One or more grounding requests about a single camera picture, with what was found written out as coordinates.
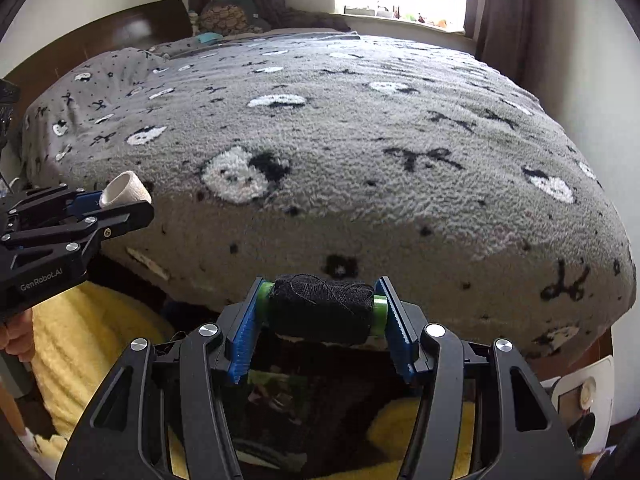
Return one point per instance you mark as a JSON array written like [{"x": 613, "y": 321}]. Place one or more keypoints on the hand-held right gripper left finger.
[{"x": 245, "y": 332}]

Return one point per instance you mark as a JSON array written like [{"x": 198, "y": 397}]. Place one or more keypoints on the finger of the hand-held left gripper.
[
  {"x": 115, "y": 220},
  {"x": 50, "y": 202}
]

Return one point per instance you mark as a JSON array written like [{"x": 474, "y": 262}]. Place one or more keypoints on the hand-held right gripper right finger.
[{"x": 398, "y": 332}]

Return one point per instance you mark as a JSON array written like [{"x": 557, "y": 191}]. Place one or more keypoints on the white roll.
[{"x": 125, "y": 191}]

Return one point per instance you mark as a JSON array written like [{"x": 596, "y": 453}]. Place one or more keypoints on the black thread spool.
[{"x": 320, "y": 307}]

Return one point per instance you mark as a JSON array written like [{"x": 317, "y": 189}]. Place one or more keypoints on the person's left hand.
[{"x": 17, "y": 332}]

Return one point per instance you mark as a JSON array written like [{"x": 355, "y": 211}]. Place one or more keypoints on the yellow fluffy rug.
[{"x": 80, "y": 350}]

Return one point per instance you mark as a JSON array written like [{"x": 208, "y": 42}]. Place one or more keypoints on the grey printed blanket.
[{"x": 375, "y": 170}]

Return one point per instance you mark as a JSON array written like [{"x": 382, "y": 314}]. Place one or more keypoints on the brown wooden headboard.
[{"x": 100, "y": 30}]

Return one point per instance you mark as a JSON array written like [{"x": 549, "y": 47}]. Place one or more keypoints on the small teal item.
[{"x": 207, "y": 38}]

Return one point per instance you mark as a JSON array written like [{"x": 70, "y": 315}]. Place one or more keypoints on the white plastic container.
[{"x": 595, "y": 390}]

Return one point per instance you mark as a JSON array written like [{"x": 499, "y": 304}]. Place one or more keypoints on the patterned plush cushion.
[{"x": 230, "y": 12}]

